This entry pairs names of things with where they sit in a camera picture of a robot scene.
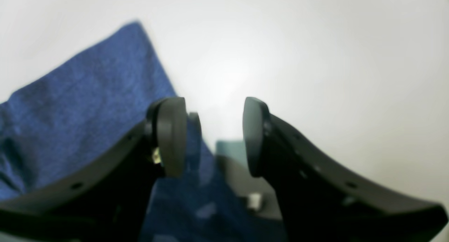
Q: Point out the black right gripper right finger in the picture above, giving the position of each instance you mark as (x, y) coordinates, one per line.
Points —
(321, 200)

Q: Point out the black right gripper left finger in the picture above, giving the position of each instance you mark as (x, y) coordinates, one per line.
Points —
(106, 201)

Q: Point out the dark blue t-shirt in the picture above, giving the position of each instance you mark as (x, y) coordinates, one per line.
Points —
(64, 120)

